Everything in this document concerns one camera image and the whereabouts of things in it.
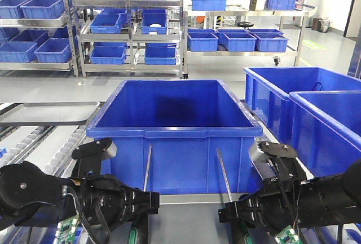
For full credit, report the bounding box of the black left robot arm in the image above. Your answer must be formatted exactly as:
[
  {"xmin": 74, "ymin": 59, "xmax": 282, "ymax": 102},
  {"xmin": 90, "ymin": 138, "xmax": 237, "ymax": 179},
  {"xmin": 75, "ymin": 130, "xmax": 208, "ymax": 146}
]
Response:
[{"xmin": 1, "ymin": 161, "xmax": 160, "ymax": 230}]

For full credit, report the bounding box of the blue bin right rear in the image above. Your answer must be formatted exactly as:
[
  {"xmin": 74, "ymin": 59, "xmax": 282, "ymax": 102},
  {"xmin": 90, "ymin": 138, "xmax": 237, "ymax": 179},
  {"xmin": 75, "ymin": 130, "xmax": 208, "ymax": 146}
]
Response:
[{"xmin": 244, "ymin": 66, "xmax": 360, "ymax": 144}]

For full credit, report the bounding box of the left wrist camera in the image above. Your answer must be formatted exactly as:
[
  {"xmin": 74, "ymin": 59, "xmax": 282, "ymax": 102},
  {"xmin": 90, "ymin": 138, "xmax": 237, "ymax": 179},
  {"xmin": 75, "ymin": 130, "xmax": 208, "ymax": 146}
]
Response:
[{"xmin": 71, "ymin": 138, "xmax": 117, "ymax": 178}]

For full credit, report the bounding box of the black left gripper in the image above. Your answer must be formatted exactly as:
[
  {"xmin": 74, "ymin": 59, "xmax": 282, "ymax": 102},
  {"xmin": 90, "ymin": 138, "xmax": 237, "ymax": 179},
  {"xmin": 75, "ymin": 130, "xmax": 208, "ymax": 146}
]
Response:
[{"xmin": 81, "ymin": 174, "xmax": 160, "ymax": 229}]

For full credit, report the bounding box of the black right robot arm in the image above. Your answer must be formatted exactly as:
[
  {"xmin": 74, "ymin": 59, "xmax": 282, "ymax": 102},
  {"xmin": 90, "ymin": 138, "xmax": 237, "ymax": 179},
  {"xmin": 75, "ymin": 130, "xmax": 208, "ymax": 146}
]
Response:
[{"xmin": 218, "ymin": 160, "xmax": 360, "ymax": 236}]

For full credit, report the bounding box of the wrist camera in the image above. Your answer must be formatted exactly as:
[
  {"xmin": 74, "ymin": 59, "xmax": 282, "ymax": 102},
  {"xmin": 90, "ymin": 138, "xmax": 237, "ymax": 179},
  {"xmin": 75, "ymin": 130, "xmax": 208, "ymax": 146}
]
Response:
[
  {"xmin": 71, "ymin": 138, "xmax": 117, "ymax": 178},
  {"xmin": 248, "ymin": 141, "xmax": 307, "ymax": 181}
]

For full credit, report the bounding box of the grey metal tray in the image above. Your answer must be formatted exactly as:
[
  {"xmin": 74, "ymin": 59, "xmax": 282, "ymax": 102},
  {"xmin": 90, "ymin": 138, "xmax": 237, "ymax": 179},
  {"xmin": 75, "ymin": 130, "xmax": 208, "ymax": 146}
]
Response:
[{"xmin": 1, "ymin": 101, "xmax": 100, "ymax": 127}]

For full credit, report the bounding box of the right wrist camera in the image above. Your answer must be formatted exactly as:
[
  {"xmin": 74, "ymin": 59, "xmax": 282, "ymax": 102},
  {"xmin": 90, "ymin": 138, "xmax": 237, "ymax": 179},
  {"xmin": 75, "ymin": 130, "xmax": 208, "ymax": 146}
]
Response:
[{"xmin": 248, "ymin": 141, "xmax": 307, "ymax": 181}]

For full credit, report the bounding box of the metal shelf rack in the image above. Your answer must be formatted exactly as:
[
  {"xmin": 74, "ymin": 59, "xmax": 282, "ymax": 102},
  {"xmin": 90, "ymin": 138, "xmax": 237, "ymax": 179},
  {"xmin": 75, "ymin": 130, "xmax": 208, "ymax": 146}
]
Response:
[{"xmin": 73, "ymin": 0, "xmax": 188, "ymax": 79}]

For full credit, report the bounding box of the blue bin right front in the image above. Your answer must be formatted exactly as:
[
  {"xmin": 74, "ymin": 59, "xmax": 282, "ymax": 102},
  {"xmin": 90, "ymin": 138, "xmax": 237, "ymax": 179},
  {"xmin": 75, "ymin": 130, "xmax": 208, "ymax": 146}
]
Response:
[{"xmin": 289, "ymin": 91, "xmax": 360, "ymax": 177}]

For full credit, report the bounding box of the large blue plastic bin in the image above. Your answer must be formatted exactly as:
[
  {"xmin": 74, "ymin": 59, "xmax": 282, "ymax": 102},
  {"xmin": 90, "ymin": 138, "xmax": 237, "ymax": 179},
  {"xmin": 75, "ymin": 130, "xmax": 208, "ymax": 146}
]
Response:
[{"xmin": 86, "ymin": 79, "xmax": 263, "ymax": 195}]

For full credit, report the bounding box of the green black screwdriver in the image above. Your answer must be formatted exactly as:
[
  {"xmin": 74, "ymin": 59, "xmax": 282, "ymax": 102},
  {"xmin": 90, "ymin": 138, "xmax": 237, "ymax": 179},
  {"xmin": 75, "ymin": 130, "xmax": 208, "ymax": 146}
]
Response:
[
  {"xmin": 216, "ymin": 148, "xmax": 253, "ymax": 243},
  {"xmin": 128, "ymin": 144, "xmax": 152, "ymax": 244}
]

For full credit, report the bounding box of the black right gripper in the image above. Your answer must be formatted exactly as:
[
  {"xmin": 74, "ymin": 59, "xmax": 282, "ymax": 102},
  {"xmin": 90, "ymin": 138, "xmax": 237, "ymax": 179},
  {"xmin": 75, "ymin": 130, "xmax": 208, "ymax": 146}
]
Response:
[{"xmin": 218, "ymin": 178, "xmax": 302, "ymax": 236}]

